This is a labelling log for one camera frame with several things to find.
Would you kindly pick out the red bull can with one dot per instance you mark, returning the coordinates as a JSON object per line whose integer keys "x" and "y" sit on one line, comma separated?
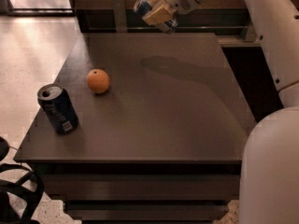
{"x": 143, "y": 8}

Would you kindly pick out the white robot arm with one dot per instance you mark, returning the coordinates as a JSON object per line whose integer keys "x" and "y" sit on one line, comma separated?
{"x": 269, "y": 182}

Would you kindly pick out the dark blue soda can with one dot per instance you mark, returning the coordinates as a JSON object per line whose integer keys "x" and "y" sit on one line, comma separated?
{"x": 55, "y": 102}

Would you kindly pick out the orange fruit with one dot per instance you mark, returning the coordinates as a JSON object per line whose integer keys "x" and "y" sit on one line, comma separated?
{"x": 98, "y": 81}

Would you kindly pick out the dark brown drawer cabinet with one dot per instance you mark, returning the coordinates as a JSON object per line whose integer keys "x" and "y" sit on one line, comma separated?
{"x": 162, "y": 145}

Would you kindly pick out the black chair base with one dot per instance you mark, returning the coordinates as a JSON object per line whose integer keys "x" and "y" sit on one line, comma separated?
{"x": 29, "y": 188}

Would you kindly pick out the left metal bracket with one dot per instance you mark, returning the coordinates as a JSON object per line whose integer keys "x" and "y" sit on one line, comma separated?
{"x": 119, "y": 16}

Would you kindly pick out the metal bracket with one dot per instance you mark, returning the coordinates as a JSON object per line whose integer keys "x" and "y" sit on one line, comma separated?
{"x": 248, "y": 34}
{"x": 119, "y": 16}

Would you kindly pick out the right metal bracket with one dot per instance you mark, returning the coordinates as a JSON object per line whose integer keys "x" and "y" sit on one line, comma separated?
{"x": 248, "y": 34}

